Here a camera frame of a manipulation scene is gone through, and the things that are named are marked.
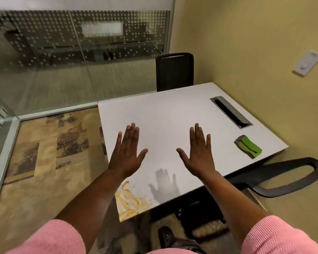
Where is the person's left hand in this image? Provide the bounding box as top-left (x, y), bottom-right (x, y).
top-left (108, 123), bottom-right (149, 180)

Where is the person's right hand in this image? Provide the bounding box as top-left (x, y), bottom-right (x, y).
top-left (176, 123), bottom-right (217, 180)

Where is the person's left forearm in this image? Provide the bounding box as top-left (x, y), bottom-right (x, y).
top-left (54, 169), bottom-right (130, 253)

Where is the person's right forearm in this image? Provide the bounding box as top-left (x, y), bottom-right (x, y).
top-left (204, 170), bottom-right (267, 247)

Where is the green and grey sponge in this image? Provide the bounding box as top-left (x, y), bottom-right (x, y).
top-left (233, 135), bottom-right (263, 159)

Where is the yellow sauce spill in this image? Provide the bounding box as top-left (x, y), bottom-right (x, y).
top-left (115, 180), bottom-right (153, 222)

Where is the black table base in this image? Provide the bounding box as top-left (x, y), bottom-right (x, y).
top-left (174, 199), bottom-right (226, 232)

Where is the black mesh-back office chair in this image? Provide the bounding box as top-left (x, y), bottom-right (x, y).
top-left (155, 52), bottom-right (194, 92)

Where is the black office chair with armrest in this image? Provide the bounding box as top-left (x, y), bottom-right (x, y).
top-left (225, 157), bottom-right (318, 198)

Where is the black shoe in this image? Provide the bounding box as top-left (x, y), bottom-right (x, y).
top-left (158, 226), bottom-right (177, 249)

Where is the dark trouser leg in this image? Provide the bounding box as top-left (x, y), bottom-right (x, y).
top-left (162, 237), bottom-right (208, 254)

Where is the pink sweater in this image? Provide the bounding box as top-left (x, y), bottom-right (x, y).
top-left (5, 215), bottom-right (318, 254)

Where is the aluminium partition frame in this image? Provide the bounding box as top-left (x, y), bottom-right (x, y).
top-left (0, 100), bottom-right (100, 222)

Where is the white wall switch plate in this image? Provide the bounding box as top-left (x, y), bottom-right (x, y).
top-left (292, 49), bottom-right (318, 77)

